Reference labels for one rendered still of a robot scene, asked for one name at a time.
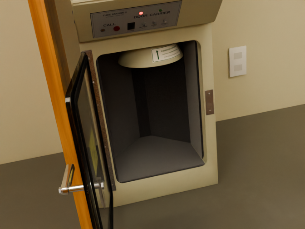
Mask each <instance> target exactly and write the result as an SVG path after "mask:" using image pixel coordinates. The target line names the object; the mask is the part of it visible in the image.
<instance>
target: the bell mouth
mask: <svg viewBox="0 0 305 229"><path fill-rule="evenodd" d="M182 57H183V53H182V51H181V49H180V48H179V46H178V44H177V43H172V44H166V45H158V46H153V47H147V48H140V49H135V50H127V51H121V52H120V56H119V59H118V63H119V64H120V65H121V66H124V67H129V68H150V67H157V66H162V65H167V64H170V63H173V62H176V61H178V60H180V59H181V58H182Z"/></svg>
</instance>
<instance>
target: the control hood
mask: <svg viewBox="0 0 305 229"><path fill-rule="evenodd" d="M173 1H180V0H71V5H72V9H73V11H72V14H73V15H74V21H75V26H76V30H77V36H78V40H79V41H80V42H86V41H93V40H101V39H107V38H113V37H119V36H125V35H133V34H140V33H146V32H152V31H158V30H166V29H172V28H178V27H184V26H191V25H199V24H205V23H211V22H214V21H215V19H216V16H217V14H218V11H219V9H220V6H221V3H222V1H223V0H182V4H181V8H180V13H179V17H178V21H177V25H176V26H171V27H165V28H159V29H153V30H145V31H138V32H132V33H126V34H120V35H112V36H105V37H99V38H93V33H92V26H91V18H90V13H96V12H102V11H109V10H118V9H125V8H131V7H138V6H144V5H153V4H160V3H167V2H173Z"/></svg>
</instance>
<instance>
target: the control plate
mask: <svg viewBox="0 0 305 229"><path fill-rule="evenodd" d="M181 4H182V0H180V1H173V2H167V3H160V4H153V5H144V6H138V7H131V8H125V9H118V10H109V11H102V12H96V13H90V18H91V26H92V33H93V38H99V37H105V36H112V35H120V34H126V33H132V32H138V31H145V30H153V29H159V28H165V27H171V26H176V25H177V21H178V17H179V13H180V8H181ZM159 9H163V11H162V12H158V10H159ZM140 11H142V12H143V14H142V15H139V14H138V13H139V12H140ZM164 19H167V21H166V23H164V22H163V20H164ZM153 21H156V24H153ZM132 22H135V29H133V30H128V23H132ZM143 22H145V23H146V24H145V26H143V25H142V23H143ZM115 26H119V27H120V30H118V31H114V30H113V28H114V27H115ZM101 29H105V31H104V32H101V31H100V30H101Z"/></svg>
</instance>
